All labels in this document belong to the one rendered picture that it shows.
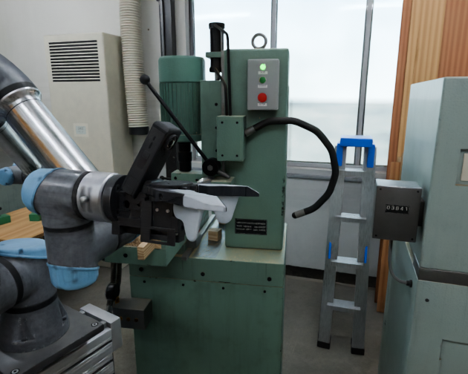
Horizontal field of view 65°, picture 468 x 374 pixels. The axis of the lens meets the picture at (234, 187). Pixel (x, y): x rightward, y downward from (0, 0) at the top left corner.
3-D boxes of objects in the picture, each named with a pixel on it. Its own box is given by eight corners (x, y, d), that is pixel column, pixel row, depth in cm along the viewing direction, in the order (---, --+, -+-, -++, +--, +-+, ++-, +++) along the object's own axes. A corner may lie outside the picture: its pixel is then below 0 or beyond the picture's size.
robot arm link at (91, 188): (109, 170, 60) (73, 173, 52) (134, 171, 58) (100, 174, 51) (109, 215, 61) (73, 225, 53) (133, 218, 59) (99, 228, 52)
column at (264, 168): (234, 227, 164) (234, 56, 146) (284, 230, 160) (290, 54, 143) (224, 247, 142) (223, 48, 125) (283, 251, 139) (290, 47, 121)
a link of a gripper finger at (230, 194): (250, 220, 59) (194, 222, 57) (252, 184, 59) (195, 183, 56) (257, 225, 57) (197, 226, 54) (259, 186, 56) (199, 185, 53)
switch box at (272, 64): (249, 109, 128) (249, 61, 124) (278, 109, 127) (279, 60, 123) (247, 110, 122) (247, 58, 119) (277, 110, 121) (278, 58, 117)
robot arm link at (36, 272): (69, 286, 90) (63, 234, 86) (22, 316, 77) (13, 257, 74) (30, 278, 93) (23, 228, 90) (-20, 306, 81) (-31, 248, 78)
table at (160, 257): (148, 207, 180) (147, 195, 178) (209, 210, 175) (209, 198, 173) (76, 260, 121) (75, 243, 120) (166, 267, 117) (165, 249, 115)
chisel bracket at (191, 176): (177, 189, 155) (176, 169, 153) (209, 191, 153) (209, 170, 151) (171, 194, 148) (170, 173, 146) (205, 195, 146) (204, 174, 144)
